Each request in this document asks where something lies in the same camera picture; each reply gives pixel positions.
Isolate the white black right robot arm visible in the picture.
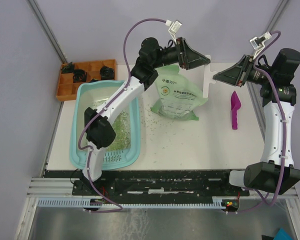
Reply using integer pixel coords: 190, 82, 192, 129
212, 48, 300, 196

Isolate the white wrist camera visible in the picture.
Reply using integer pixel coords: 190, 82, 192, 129
249, 32, 272, 60
165, 19, 182, 44

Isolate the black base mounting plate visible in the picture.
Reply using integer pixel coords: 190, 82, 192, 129
72, 168, 250, 203

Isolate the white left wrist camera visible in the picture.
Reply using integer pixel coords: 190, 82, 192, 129
165, 19, 182, 44

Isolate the blue object bottom corner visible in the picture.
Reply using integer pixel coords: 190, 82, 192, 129
273, 228, 293, 240

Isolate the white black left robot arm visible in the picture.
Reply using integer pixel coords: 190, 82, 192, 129
80, 37, 211, 195

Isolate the teal plastic litter box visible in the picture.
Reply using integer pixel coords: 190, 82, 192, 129
69, 80, 141, 171

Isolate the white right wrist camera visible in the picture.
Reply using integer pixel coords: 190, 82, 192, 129
249, 32, 272, 60

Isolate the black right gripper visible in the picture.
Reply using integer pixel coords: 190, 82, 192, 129
213, 55, 276, 87

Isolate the white slotted cable duct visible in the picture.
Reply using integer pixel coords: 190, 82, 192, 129
36, 197, 225, 209

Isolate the green litter granules pile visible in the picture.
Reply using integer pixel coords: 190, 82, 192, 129
107, 110, 131, 151

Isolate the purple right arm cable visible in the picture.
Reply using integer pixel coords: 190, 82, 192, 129
224, 30, 291, 215

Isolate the black round part in tray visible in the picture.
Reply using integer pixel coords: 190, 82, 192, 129
99, 65, 115, 81

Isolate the aluminium frame rail left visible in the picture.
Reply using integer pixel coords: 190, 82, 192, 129
26, 0, 68, 64

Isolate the magenta plastic litter scoop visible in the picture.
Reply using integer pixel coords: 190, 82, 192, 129
230, 91, 242, 130

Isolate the black ring part in tray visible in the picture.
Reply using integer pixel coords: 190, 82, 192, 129
72, 69, 87, 83

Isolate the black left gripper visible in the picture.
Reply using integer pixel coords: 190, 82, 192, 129
151, 36, 210, 70

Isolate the white plastic clip tool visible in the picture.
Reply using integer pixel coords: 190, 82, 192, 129
202, 63, 217, 99

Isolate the green cat litter bag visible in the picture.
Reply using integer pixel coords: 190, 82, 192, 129
150, 65, 208, 121

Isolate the orange compartment tray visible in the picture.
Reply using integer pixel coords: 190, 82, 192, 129
56, 59, 117, 102

